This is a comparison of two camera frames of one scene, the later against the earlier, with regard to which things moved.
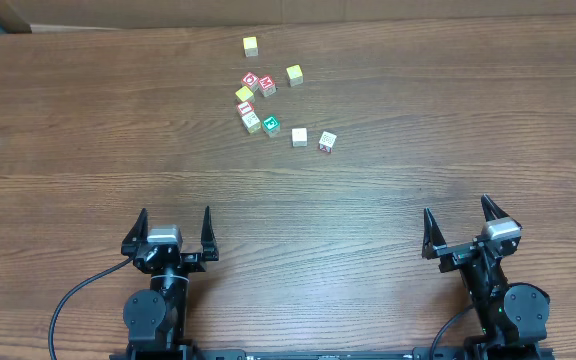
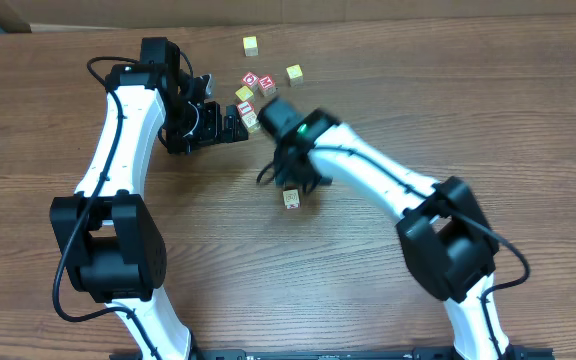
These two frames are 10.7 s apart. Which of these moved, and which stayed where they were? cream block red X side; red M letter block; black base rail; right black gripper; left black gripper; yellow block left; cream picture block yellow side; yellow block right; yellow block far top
Moved: left black gripper; right black gripper; cream block red X side
Stayed: black base rail; yellow block far top; red M letter block; yellow block right; yellow block left; cream picture block yellow side
